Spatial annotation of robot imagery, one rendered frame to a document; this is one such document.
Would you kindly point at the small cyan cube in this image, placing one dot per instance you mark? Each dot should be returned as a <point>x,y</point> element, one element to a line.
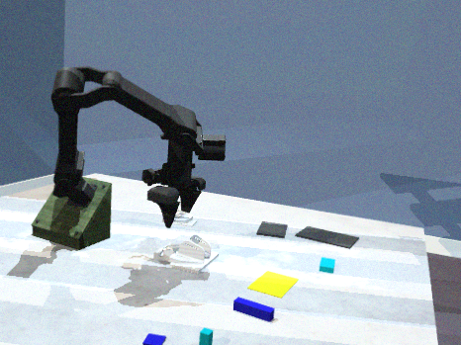
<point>327,265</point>

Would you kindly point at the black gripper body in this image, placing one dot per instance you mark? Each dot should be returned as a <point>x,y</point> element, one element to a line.
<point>178,179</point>

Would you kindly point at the teal rectangular post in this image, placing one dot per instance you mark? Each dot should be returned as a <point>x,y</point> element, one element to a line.
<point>206,337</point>

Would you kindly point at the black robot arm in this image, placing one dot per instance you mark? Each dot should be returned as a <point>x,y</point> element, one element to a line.
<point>179,126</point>

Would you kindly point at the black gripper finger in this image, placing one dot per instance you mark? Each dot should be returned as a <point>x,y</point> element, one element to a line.
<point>188,199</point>
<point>168,212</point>

